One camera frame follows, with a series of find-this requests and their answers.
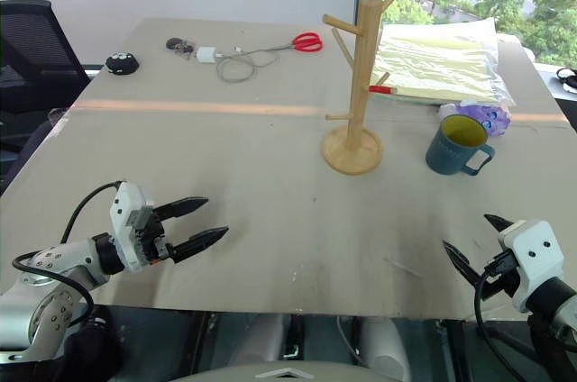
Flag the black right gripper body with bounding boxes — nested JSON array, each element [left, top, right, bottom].
[[477, 252, 520, 303]]

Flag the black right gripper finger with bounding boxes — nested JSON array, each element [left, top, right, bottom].
[[442, 240, 484, 289], [483, 214, 516, 234]]

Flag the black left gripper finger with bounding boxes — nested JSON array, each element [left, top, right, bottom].
[[154, 196, 210, 223], [170, 226, 230, 265]]

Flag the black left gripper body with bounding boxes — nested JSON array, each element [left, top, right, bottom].
[[133, 207, 176, 267]]

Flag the wooden mug tree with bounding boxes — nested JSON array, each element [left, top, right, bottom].
[[320, 0, 417, 175]]

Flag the teal mug with yellow inside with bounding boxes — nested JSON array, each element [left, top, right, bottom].
[[425, 114, 497, 177]]

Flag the purple plush toy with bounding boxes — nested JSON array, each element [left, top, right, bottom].
[[439, 100, 513, 138]]

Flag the white robot leg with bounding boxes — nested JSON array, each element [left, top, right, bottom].
[[359, 315, 412, 382], [237, 313, 292, 366]]

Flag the white charger plug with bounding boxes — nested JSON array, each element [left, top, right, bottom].
[[195, 45, 219, 65]]

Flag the grey robot torso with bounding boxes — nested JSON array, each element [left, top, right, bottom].
[[173, 358, 393, 382]]

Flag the black round toy with eyes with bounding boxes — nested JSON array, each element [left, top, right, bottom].
[[105, 51, 141, 76]]

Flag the black key bunch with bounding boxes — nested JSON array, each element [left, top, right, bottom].
[[165, 36, 197, 59]]

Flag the black headphones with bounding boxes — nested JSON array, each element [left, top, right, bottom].
[[554, 66, 577, 96]]

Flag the plastic bag of yellow sheets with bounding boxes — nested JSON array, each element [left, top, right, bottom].
[[369, 16, 517, 109]]

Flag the black mesh office chair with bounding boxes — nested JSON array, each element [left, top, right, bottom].
[[0, 0, 92, 167]]

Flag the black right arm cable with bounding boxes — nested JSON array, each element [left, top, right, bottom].
[[473, 259, 533, 382]]

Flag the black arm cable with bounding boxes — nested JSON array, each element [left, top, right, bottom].
[[12, 179, 125, 327], [473, 259, 533, 382]]

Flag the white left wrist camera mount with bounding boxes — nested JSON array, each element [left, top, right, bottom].
[[109, 180, 155, 273]]

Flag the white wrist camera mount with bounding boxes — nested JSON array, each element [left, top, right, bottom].
[[497, 219, 566, 314], [109, 180, 155, 273]]

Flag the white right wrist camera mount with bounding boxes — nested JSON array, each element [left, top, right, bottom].
[[497, 219, 566, 314]]

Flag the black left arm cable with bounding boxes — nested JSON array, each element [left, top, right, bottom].
[[12, 179, 125, 327]]

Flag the grey charger cable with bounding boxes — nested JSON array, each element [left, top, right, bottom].
[[215, 44, 281, 84]]

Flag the red handled scissors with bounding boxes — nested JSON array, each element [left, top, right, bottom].
[[252, 31, 325, 57]]

